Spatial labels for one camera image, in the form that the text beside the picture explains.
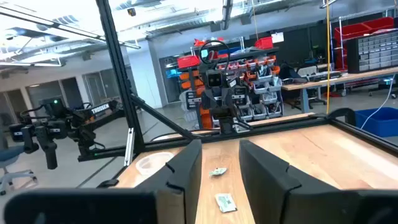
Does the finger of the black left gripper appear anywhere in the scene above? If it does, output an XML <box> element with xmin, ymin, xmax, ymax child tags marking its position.
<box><xmin>224</xmin><ymin>86</ymin><xmax>240</xmax><ymax>109</ymax></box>
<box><xmin>201</xmin><ymin>88</ymin><xmax>219</xmax><ymax>110</ymax></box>

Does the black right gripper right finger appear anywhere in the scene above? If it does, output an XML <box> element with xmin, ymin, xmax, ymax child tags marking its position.
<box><xmin>239</xmin><ymin>139</ymin><xmax>398</xmax><ymax>224</ymax></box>

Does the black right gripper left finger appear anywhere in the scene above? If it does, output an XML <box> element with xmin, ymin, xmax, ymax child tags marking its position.
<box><xmin>3</xmin><ymin>139</ymin><xmax>203</xmax><ymax>224</ymax></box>

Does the green-white sweetener packet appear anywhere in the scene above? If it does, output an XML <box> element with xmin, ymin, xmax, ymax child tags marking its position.
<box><xmin>215</xmin><ymin>193</ymin><xmax>238</xmax><ymax>213</ymax></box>
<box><xmin>208</xmin><ymin>167</ymin><xmax>228</xmax><ymax>177</ymax></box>

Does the black gripper of Trossen-print arm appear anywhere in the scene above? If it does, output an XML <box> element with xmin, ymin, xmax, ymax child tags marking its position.
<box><xmin>8</xmin><ymin>119</ymin><xmax>68</xmax><ymax>170</ymax></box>

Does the shelf rack with small bins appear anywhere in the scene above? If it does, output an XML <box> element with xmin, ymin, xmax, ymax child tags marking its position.
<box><xmin>177</xmin><ymin>36</ymin><xmax>284</xmax><ymax>129</ymax></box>

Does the clear plastic bowl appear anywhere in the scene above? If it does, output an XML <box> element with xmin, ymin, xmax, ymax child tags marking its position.
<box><xmin>136</xmin><ymin>151</ymin><xmax>175</xmax><ymax>177</ymax></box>

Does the red plastic storage bin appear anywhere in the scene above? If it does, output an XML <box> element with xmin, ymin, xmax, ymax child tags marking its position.
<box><xmin>177</xmin><ymin>55</ymin><xmax>200</xmax><ymax>69</ymax></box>
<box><xmin>254</xmin><ymin>36</ymin><xmax>274</xmax><ymax>50</ymax></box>

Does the black hanging ceiling fixture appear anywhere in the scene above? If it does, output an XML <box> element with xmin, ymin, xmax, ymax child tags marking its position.
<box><xmin>221</xmin><ymin>0</ymin><xmax>234</xmax><ymax>31</ymax></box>

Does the wooden workbench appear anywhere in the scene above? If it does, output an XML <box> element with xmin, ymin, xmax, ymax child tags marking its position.
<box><xmin>281</xmin><ymin>67</ymin><xmax>398</xmax><ymax>113</ymax></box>

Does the blue plastic tub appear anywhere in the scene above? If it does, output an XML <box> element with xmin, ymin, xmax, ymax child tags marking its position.
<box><xmin>354</xmin><ymin>106</ymin><xmax>398</xmax><ymax>138</ymax></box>

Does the large red storage bin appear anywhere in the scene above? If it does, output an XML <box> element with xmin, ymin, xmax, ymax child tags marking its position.
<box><xmin>362</xmin><ymin>17</ymin><xmax>395</xmax><ymax>30</ymax></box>
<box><xmin>334</xmin><ymin>23</ymin><xmax>371</xmax><ymax>40</ymax></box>

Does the grey parts drawer cabinet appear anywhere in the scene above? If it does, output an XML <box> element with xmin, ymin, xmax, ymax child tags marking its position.
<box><xmin>346</xmin><ymin>30</ymin><xmax>398</xmax><ymax>74</ymax></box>

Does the long ceiling light strip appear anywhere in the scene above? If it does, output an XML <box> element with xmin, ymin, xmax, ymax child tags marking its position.
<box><xmin>0</xmin><ymin>5</ymin><xmax>142</xmax><ymax>50</ymax></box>

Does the blue office chair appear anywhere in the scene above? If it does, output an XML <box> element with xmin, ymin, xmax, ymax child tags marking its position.
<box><xmin>0</xmin><ymin>136</ymin><xmax>39</xmax><ymax>197</ymax></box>

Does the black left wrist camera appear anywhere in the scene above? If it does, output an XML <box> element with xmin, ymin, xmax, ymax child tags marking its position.
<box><xmin>206</xmin><ymin>70</ymin><xmax>224</xmax><ymax>89</ymax></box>

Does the black left wrist camera cable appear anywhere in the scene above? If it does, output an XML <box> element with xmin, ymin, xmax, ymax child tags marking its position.
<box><xmin>198</xmin><ymin>39</ymin><xmax>231</xmax><ymax>67</ymax></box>

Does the black diagonal frame brace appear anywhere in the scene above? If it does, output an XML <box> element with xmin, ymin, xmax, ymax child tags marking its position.
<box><xmin>129</xmin><ymin>93</ymin><xmax>203</xmax><ymax>141</ymax></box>

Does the black table rim frame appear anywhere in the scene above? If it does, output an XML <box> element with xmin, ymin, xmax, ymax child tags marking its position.
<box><xmin>98</xmin><ymin>114</ymin><xmax>398</xmax><ymax>189</ymax></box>

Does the silver metal bracket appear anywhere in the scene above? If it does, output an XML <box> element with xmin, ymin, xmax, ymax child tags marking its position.
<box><xmin>124</xmin><ymin>127</ymin><xmax>136</xmax><ymax>167</ymax></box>

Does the black plastic frame foot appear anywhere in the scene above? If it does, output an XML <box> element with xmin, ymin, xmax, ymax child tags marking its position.
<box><xmin>96</xmin><ymin>179</ymin><xmax>120</xmax><ymax>189</ymax></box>

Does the black aluminium frame post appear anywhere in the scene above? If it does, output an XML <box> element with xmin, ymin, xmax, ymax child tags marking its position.
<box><xmin>95</xmin><ymin>0</ymin><xmax>146</xmax><ymax>155</ymax></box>

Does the yellow hanging cord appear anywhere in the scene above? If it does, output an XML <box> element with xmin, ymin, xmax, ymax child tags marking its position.
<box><xmin>325</xmin><ymin>0</ymin><xmax>331</xmax><ymax>115</ymax></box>

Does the black arched bracket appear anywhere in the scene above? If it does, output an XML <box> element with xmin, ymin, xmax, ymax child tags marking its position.
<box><xmin>326</xmin><ymin>107</ymin><xmax>357</xmax><ymax>127</ymax></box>

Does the white cable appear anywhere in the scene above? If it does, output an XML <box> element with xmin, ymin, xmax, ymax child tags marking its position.
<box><xmin>359</xmin><ymin>73</ymin><xmax>398</xmax><ymax>130</ymax></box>

